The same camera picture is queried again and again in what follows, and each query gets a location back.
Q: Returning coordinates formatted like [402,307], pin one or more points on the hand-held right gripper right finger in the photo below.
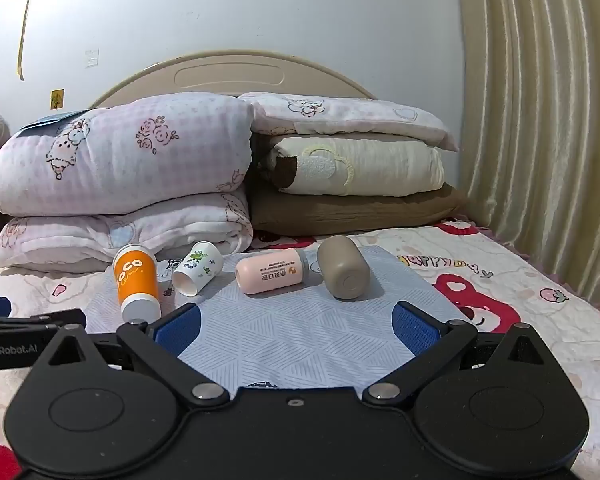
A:
[416,331]

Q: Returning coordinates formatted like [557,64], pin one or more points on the brown pillow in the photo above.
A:
[360,212]

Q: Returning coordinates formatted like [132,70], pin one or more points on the yellow wall sticker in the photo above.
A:
[57,98]

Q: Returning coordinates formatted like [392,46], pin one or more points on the white wall hook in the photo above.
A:
[92,57]

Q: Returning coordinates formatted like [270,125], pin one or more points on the folded pink checked quilt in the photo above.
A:
[130,160]

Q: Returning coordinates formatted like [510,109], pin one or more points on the white frog print cup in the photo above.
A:
[200,267]

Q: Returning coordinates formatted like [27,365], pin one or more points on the taupe cup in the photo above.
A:
[341,265]

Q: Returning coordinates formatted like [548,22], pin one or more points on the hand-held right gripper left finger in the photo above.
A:
[179,329]

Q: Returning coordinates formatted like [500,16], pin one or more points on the folded pink fleece blanket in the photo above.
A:
[80,237]

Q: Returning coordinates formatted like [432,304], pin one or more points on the light blue patterned mat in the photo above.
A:
[290,332]

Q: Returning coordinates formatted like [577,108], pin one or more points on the pink patterned pillow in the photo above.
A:
[340,115]

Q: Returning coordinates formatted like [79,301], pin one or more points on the orange cup with white lid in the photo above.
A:
[135,280]

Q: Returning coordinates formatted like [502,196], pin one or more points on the pink cup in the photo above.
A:
[270,272]

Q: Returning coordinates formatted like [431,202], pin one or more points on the beige striped curtain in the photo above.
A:
[545,110]

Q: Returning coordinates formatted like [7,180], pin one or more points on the beige bed headboard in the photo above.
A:
[230,75]

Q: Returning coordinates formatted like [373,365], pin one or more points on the folded cream blanket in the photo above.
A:
[380,167]

